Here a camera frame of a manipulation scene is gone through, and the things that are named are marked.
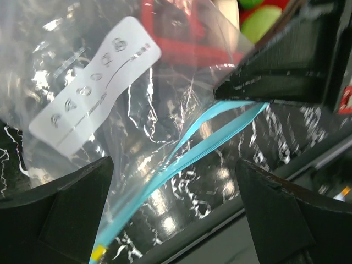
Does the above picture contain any blue zipper clear bag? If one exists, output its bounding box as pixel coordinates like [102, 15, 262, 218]
[1, 1, 265, 263]

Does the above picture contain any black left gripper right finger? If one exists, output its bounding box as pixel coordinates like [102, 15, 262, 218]
[235, 159, 351, 263]

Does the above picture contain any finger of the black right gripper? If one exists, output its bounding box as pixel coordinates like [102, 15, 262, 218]
[214, 1, 351, 113]

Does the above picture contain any green toy cabbage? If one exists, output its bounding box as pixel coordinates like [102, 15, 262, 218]
[240, 5, 282, 44]

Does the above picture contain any red plastic bin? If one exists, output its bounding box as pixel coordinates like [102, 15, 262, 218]
[139, 1, 251, 68]

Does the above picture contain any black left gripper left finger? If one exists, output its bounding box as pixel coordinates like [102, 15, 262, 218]
[1, 157, 114, 263]

